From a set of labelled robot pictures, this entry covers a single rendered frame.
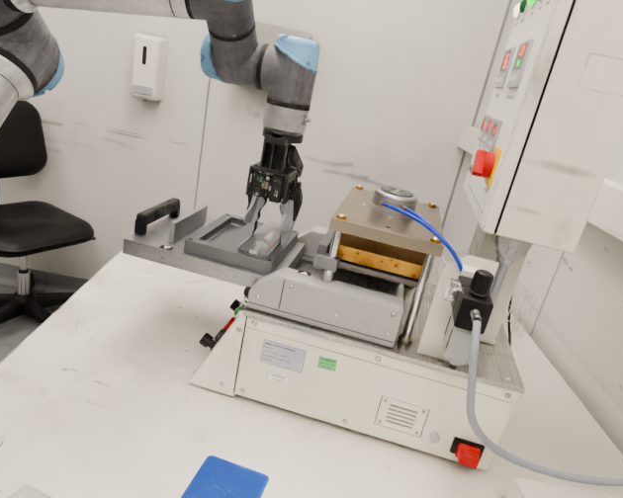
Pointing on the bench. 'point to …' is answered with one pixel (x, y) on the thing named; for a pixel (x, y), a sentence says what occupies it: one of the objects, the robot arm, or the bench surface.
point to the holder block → (228, 227)
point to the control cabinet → (545, 141)
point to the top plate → (392, 219)
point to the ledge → (551, 490)
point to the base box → (357, 389)
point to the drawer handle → (156, 214)
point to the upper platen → (380, 260)
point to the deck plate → (504, 374)
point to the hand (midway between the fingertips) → (268, 233)
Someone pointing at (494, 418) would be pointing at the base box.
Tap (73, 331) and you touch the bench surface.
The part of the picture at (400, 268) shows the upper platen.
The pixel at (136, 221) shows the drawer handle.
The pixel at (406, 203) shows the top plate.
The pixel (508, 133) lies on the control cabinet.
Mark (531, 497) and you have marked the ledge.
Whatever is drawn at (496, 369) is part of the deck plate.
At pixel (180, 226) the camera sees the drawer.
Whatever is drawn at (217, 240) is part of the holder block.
